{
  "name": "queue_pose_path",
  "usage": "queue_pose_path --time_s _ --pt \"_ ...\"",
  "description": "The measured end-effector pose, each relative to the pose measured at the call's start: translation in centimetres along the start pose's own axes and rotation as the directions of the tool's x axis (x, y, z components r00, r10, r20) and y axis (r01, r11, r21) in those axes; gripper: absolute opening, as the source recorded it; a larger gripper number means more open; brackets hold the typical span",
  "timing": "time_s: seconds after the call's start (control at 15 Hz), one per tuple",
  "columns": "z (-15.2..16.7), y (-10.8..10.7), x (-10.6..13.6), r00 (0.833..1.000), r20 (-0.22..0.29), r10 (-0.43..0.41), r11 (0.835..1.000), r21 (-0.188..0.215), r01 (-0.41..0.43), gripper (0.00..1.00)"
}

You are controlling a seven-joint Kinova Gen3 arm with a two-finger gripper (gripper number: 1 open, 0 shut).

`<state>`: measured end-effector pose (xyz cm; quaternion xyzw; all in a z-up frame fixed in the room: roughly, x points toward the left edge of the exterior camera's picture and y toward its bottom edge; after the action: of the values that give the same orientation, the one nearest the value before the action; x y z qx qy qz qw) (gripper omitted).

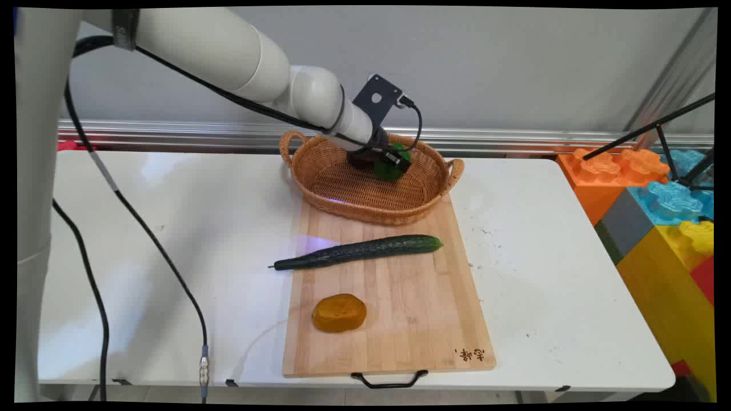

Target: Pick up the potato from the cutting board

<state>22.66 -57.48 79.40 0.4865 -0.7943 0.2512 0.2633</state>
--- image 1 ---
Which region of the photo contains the yellow giant building block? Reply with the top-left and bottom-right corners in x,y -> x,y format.
616,220 -> 717,400

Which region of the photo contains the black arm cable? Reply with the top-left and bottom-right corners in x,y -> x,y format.
71,35 -> 423,155

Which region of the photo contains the black tripod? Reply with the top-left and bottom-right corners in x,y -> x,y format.
583,92 -> 716,192

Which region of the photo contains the green leafy vegetable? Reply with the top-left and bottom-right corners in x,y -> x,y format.
373,143 -> 412,182

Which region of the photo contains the woven wicker basket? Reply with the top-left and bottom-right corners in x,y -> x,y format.
279,130 -> 465,225

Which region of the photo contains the wooden cutting board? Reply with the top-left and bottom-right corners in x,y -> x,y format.
282,194 -> 496,390

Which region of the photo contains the aluminium wall rail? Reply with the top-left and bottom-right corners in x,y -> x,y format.
57,119 -> 714,156

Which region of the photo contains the black cable with metal connector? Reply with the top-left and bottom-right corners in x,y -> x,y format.
63,80 -> 211,404

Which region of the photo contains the red giant building block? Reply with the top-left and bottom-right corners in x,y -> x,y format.
690,256 -> 716,308

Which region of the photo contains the grey giant building block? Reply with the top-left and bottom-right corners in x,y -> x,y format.
594,188 -> 655,265

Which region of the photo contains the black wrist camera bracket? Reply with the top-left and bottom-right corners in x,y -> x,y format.
352,74 -> 407,133

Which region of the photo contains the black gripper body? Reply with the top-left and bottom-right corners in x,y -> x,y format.
346,143 -> 393,171

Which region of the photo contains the dark green cucumber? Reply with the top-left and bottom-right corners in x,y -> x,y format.
268,235 -> 444,271

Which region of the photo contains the blue giant building block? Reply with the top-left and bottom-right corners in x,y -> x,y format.
627,148 -> 714,227

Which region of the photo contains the orange giant building block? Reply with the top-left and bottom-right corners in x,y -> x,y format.
557,147 -> 671,227

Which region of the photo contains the thick black hanging cable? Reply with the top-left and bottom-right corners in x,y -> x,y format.
51,199 -> 110,402

